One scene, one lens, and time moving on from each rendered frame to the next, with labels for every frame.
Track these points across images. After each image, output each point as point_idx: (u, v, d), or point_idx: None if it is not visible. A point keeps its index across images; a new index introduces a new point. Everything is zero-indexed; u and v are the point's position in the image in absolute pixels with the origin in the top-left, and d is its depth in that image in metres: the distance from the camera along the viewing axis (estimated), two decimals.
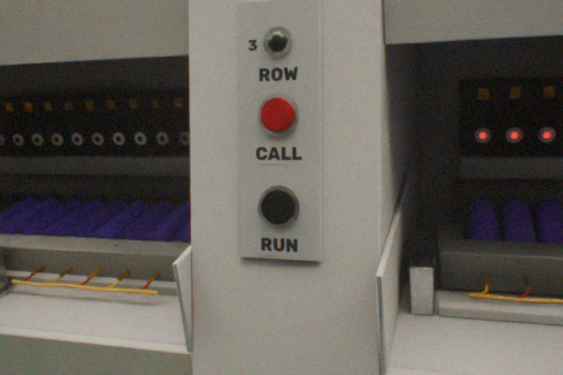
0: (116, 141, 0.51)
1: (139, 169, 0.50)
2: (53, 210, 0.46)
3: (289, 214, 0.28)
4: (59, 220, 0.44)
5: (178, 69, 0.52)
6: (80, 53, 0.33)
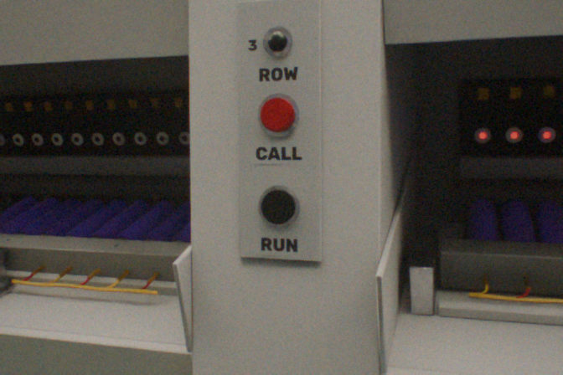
0: (116, 141, 0.51)
1: (139, 169, 0.50)
2: (53, 210, 0.46)
3: (289, 214, 0.28)
4: (59, 220, 0.44)
5: (178, 69, 0.52)
6: (80, 53, 0.33)
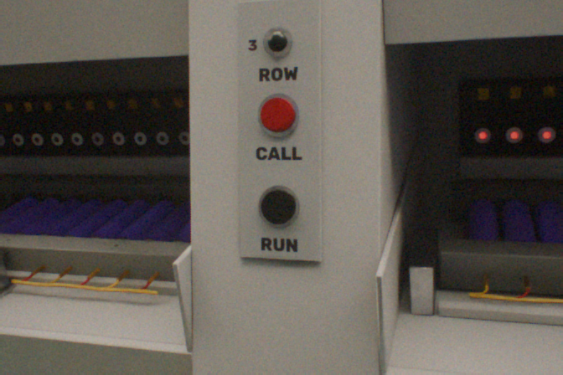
0: (116, 141, 0.51)
1: (139, 169, 0.50)
2: (53, 210, 0.46)
3: (289, 214, 0.28)
4: (59, 220, 0.44)
5: (178, 69, 0.52)
6: (80, 53, 0.33)
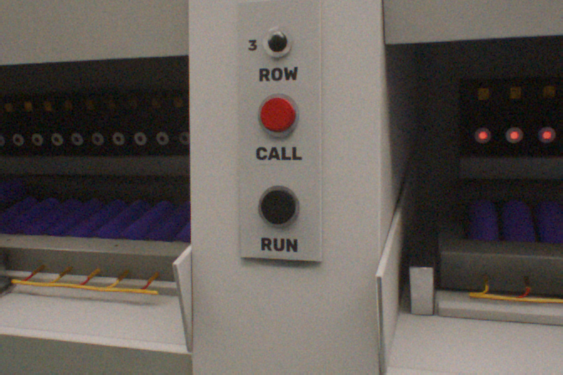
0: (116, 141, 0.51)
1: (139, 169, 0.50)
2: (53, 210, 0.46)
3: (289, 214, 0.28)
4: (59, 220, 0.44)
5: (178, 69, 0.52)
6: (80, 53, 0.33)
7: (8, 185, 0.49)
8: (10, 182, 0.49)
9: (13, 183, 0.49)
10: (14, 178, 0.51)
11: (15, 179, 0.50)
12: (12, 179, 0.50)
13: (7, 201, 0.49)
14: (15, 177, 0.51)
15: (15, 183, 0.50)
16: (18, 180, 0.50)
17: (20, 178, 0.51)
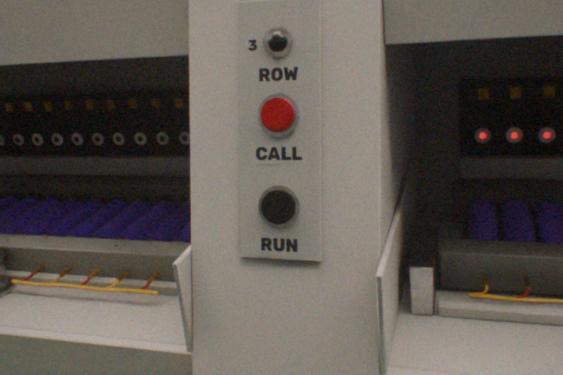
0: (116, 141, 0.51)
1: (139, 169, 0.50)
2: (53, 210, 0.46)
3: (289, 214, 0.28)
4: (59, 220, 0.44)
5: (178, 69, 0.52)
6: (80, 53, 0.33)
7: (1, 208, 0.48)
8: (2, 203, 0.49)
9: (6, 205, 0.49)
10: (6, 197, 0.50)
11: (7, 199, 0.49)
12: (4, 200, 0.49)
13: None
14: (7, 197, 0.50)
15: (7, 204, 0.49)
16: (10, 200, 0.49)
17: (12, 197, 0.50)
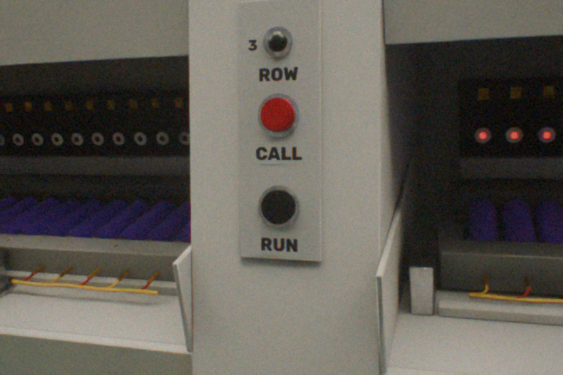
0: (116, 141, 0.51)
1: (139, 169, 0.50)
2: (53, 210, 0.46)
3: (289, 214, 0.28)
4: (59, 220, 0.44)
5: (178, 69, 0.52)
6: (80, 53, 0.33)
7: (1, 208, 0.48)
8: (2, 203, 0.49)
9: (6, 205, 0.49)
10: (6, 197, 0.50)
11: (7, 199, 0.49)
12: (4, 200, 0.49)
13: None
14: (7, 197, 0.50)
15: (7, 204, 0.49)
16: (10, 200, 0.49)
17: (12, 197, 0.50)
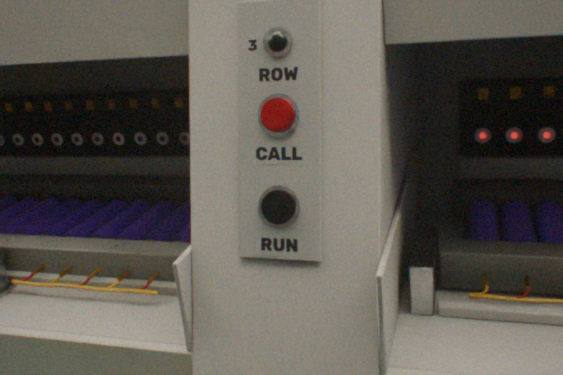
0: (116, 141, 0.51)
1: (139, 169, 0.50)
2: (53, 210, 0.46)
3: (289, 214, 0.28)
4: (59, 220, 0.44)
5: (178, 69, 0.52)
6: (80, 53, 0.33)
7: (1, 208, 0.48)
8: (2, 203, 0.49)
9: (6, 205, 0.49)
10: (6, 197, 0.50)
11: (7, 199, 0.49)
12: (4, 200, 0.49)
13: None
14: (7, 197, 0.50)
15: (7, 204, 0.49)
16: (10, 200, 0.49)
17: (12, 197, 0.50)
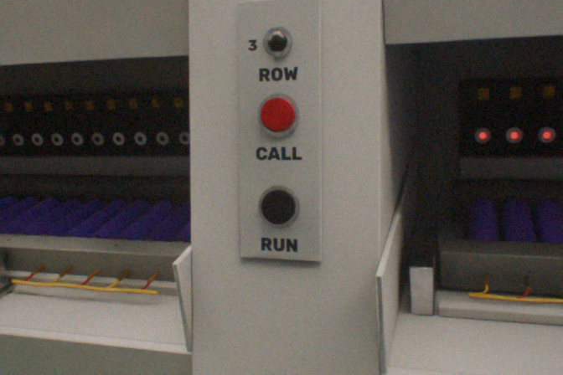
0: (116, 141, 0.51)
1: (139, 169, 0.50)
2: (53, 210, 0.46)
3: (289, 214, 0.28)
4: (59, 220, 0.44)
5: (178, 69, 0.52)
6: (80, 53, 0.33)
7: (1, 208, 0.48)
8: (2, 203, 0.49)
9: (6, 205, 0.49)
10: (6, 197, 0.50)
11: (7, 199, 0.49)
12: (4, 200, 0.49)
13: None
14: (7, 197, 0.50)
15: (7, 204, 0.49)
16: (10, 200, 0.49)
17: (12, 197, 0.50)
